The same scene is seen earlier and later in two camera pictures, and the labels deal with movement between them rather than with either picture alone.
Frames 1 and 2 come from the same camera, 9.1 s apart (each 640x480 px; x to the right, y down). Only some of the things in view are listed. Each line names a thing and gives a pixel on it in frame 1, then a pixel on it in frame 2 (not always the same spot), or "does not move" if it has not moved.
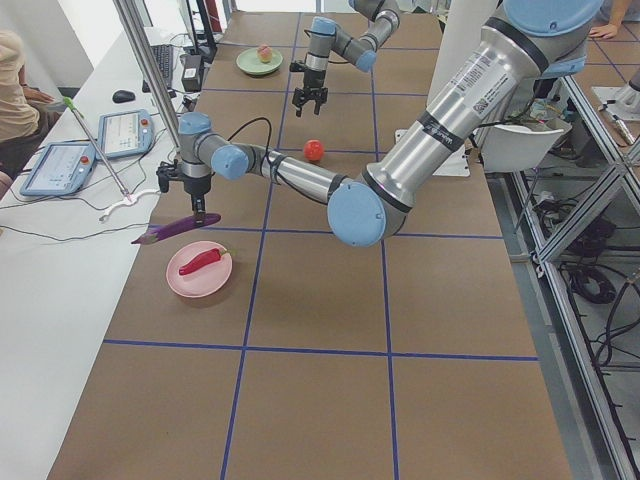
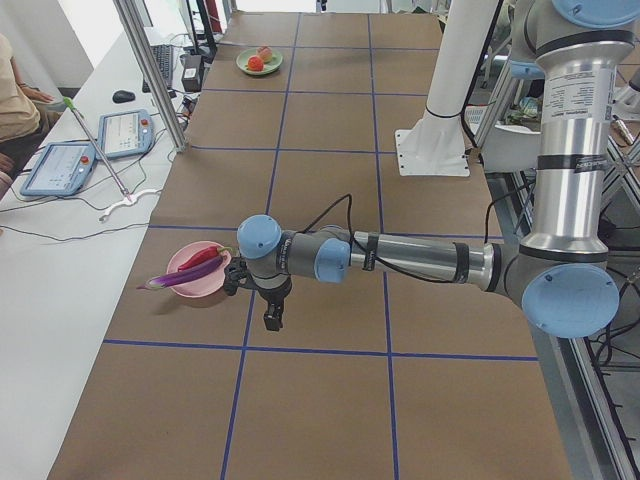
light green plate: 250,62 does not move
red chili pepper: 209,257 does not move
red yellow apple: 313,149 -> 255,63
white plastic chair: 514,148 does not move
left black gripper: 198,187 -> 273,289
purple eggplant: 170,229 -> 168,279
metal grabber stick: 71,105 does not move
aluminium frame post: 130,18 does not move
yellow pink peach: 264,52 does not move
